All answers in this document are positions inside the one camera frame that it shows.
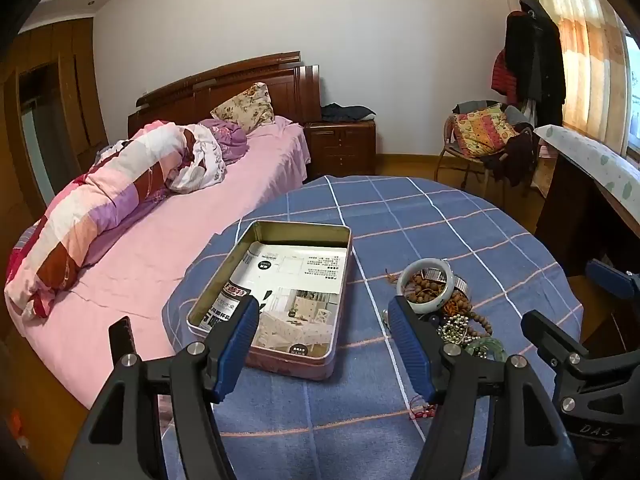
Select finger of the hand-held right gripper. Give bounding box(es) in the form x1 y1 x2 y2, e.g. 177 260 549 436
586 259 640 302
520 310 592 402

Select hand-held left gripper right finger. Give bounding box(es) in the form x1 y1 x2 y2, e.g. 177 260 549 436
387 295 583 480

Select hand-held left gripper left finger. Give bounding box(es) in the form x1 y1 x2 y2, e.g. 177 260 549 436
60 296 261 480

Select silver bead bracelet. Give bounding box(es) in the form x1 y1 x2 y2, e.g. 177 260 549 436
437 312 483 348

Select rectangular metal tin box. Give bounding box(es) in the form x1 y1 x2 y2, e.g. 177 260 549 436
186 220 353 381

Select green jade bangle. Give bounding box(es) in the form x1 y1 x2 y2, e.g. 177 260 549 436
465 336 508 361

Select wooden bead necklace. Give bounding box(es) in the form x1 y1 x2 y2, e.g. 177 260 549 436
385 270 493 341

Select metal watch band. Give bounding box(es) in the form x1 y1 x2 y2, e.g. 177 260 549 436
422 267 471 295

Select pale jade bangle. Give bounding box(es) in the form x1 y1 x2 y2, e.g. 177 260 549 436
396 258 455 311

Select dark wooden desk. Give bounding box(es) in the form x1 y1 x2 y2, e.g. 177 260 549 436
532 125 640 281

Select printed paper sheet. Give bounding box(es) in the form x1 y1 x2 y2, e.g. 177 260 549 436
199 241 348 361

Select white leaf-print desk cover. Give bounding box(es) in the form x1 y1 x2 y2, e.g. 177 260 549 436
534 124 640 206

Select blue checked tablecloth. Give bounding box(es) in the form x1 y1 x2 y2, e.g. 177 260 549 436
162 175 586 480

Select bed with pink sheet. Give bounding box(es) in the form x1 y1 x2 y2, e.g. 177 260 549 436
5 122 311 408

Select dark maroon garment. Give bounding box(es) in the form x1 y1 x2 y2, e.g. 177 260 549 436
482 130 538 188

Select patchwork cushion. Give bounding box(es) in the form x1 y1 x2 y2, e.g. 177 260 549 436
451 105 521 158

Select wooden chair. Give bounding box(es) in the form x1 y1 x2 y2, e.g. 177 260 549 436
434 102 538 196

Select pink patchwork quilt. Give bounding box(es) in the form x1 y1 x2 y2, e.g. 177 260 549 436
5 121 228 318

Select purple blanket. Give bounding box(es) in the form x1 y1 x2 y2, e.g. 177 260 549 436
197 119 249 163

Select wooden nightstand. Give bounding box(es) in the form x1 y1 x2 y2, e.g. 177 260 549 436
304 119 377 181

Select red hanging jacket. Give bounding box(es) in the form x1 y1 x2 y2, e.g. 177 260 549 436
492 50 516 106

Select black hanging coat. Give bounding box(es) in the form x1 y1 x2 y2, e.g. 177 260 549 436
504 0 567 128

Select floral pillow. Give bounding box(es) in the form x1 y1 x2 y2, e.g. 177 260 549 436
210 82 276 133

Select dark folded clothes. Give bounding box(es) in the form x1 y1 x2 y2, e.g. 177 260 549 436
320 103 377 122

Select orange patterned curtain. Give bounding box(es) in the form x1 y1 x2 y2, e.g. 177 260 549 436
515 0 628 156

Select wooden headboard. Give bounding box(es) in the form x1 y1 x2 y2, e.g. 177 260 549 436
127 51 322 138

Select wooden wardrobe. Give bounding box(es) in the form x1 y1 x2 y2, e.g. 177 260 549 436
0 17 108 261

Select red string charm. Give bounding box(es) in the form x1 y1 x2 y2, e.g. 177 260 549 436
410 395 441 421

